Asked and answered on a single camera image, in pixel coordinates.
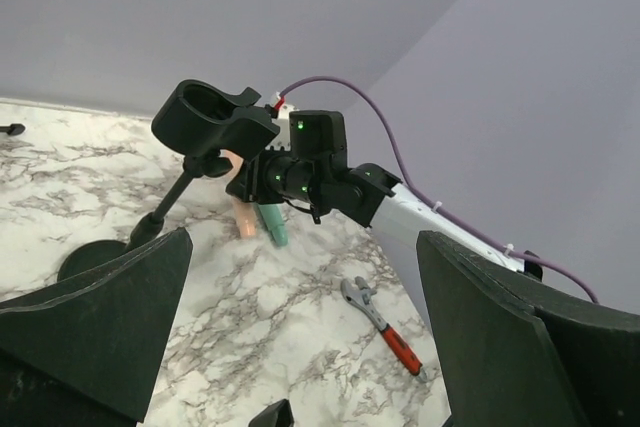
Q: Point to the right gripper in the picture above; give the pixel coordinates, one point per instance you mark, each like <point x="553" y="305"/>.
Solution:
<point x="252" y="183"/>

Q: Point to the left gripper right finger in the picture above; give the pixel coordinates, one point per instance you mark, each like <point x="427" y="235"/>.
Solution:
<point x="517" y="352"/>

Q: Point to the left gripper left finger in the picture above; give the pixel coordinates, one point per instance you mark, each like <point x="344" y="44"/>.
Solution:
<point x="89" y="348"/>

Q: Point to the beige microphone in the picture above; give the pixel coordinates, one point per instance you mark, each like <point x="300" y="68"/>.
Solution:
<point x="245" y="216"/>

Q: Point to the green microphone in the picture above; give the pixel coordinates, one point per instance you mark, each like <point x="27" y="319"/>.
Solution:
<point x="273" y="221"/>

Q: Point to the tall round-base mic stand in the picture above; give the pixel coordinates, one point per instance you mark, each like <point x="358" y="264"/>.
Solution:
<point x="197" y="121"/>

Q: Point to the short round-base mic stand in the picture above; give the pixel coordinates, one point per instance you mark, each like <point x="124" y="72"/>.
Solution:
<point x="278" y="414"/>

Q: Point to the tripod mic stand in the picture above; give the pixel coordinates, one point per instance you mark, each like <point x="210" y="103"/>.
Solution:
<point x="13" y="129"/>

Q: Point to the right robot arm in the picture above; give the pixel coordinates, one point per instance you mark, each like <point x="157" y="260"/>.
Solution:
<point x="310" y="166"/>

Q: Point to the red adjustable wrench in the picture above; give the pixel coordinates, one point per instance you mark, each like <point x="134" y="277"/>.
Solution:
<point x="359" y="294"/>

